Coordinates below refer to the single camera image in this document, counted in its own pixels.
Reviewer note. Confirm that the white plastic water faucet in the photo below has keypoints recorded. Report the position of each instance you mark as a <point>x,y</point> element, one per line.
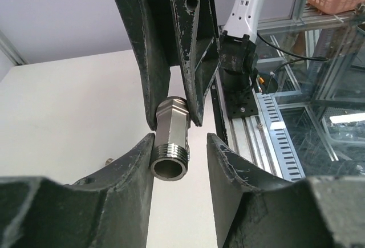
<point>108,161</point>

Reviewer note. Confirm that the silver threaded pipe fitting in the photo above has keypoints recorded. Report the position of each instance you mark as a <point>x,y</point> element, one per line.
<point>170,155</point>

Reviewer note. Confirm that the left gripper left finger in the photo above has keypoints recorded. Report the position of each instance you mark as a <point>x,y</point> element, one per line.
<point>109,208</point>

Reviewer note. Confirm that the grey slotted cable duct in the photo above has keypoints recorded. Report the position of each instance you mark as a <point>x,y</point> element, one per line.
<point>282,151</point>

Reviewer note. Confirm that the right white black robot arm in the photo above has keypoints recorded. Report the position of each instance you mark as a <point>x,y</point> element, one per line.
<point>237,22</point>

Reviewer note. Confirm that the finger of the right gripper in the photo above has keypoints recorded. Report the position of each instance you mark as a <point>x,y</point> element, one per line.
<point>151,60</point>
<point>198,45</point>

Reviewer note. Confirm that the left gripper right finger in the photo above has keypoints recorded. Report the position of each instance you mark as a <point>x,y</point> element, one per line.
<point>253,208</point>

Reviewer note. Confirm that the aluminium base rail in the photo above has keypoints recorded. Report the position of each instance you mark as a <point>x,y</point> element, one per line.
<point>248,137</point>

